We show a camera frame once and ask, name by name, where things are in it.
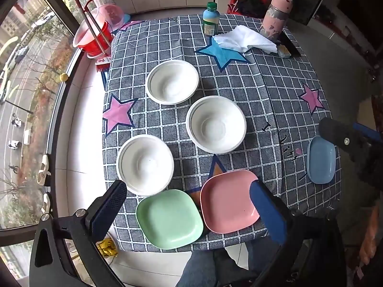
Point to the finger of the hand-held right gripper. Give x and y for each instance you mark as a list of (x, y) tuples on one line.
[(369, 131), (335, 131)]

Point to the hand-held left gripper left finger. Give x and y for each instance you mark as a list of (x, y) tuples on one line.
[(103, 215)]

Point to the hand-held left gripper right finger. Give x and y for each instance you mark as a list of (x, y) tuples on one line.
[(266, 209)]

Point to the white bowl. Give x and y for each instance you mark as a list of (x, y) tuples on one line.
[(173, 82), (145, 164), (215, 124)]

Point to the yellow crumpled floor object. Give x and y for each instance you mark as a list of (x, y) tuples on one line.
[(106, 246)]

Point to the blue oval dish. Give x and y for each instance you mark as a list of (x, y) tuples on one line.
[(321, 161)]

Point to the pink square plate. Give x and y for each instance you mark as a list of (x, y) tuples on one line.
[(226, 200)]

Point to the green square plate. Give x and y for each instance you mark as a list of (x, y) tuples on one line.
[(169, 219)]

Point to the grey checked star tablecloth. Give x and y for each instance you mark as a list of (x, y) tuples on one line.
[(263, 95)]

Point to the person's jeans legs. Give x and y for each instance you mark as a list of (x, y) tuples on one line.
[(209, 269)]

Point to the yellow sponge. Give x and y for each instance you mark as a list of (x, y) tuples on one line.
[(283, 51)]

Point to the black flat object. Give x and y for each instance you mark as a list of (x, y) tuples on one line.
[(290, 44)]

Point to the white crumpled tissue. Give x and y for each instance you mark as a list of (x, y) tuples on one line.
[(247, 39)]

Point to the worn pink thermos flask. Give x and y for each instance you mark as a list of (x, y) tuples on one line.
[(276, 15)]

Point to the yellow round window knob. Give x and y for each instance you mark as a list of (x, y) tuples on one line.
[(63, 77)]

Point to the red hand broom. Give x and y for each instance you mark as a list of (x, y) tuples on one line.
[(103, 62)]

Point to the dark cloth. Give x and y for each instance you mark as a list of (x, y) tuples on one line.
[(250, 4)]

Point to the green capped plastic bottle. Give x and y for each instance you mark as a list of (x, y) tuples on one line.
[(211, 19)]

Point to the red plastic bucket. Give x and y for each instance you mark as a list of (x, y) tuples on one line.
[(103, 40)]

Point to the metal mop pole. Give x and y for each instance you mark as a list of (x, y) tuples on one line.
[(89, 27)]

